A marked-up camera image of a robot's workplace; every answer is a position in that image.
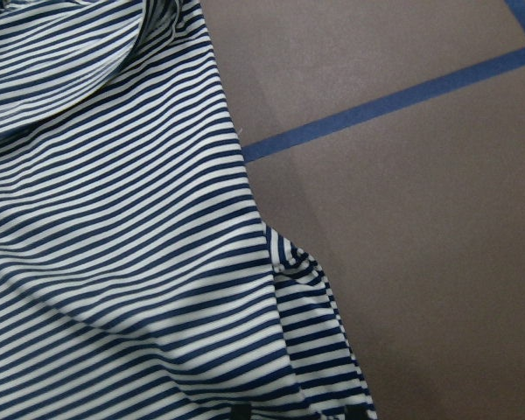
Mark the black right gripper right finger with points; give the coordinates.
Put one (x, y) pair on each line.
(354, 412)

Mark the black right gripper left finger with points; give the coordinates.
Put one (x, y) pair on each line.
(240, 412)

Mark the navy white striped polo shirt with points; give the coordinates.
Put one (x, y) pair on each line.
(137, 278)

